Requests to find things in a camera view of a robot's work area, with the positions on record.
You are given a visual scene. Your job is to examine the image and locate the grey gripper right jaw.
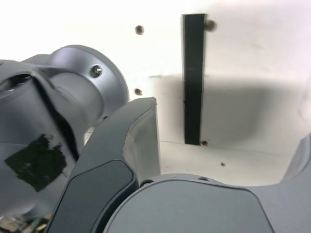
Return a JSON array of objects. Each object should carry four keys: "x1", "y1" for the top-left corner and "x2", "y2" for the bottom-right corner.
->
[{"x1": 102, "y1": 132, "x2": 311, "y2": 233}]

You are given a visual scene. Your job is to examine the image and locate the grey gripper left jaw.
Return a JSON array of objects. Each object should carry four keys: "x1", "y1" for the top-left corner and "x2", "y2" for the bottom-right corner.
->
[{"x1": 45, "y1": 96, "x2": 163, "y2": 233}]

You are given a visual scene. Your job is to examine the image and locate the black tape strip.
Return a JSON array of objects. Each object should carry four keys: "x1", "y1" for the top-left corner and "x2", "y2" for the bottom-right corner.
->
[{"x1": 180, "y1": 13, "x2": 209, "y2": 146}]

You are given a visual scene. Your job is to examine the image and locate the black tape patch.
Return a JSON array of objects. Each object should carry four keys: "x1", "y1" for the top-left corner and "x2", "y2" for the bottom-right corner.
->
[{"x1": 4, "y1": 133, "x2": 69, "y2": 192}]

